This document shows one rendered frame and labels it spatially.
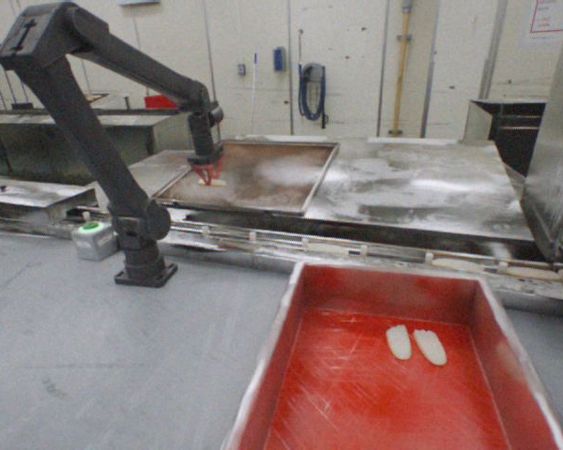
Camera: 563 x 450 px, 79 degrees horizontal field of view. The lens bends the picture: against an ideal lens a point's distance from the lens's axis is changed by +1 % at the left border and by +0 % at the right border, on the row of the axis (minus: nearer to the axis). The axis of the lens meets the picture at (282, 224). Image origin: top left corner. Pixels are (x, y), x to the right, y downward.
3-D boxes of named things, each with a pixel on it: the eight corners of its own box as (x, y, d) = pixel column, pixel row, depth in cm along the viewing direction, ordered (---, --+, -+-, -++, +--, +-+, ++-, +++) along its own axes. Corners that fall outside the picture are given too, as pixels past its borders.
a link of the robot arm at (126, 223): (122, 254, 77) (142, 257, 75) (111, 212, 72) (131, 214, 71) (148, 236, 84) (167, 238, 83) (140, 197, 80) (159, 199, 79)
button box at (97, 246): (80, 269, 91) (67, 232, 86) (102, 255, 98) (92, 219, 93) (103, 274, 88) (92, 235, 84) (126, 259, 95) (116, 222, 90)
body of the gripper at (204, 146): (225, 151, 103) (220, 127, 98) (205, 165, 95) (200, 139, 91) (206, 150, 105) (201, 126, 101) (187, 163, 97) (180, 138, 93)
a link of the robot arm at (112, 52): (20, 39, 54) (72, 35, 51) (20, 2, 54) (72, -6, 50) (181, 110, 95) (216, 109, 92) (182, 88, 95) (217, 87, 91)
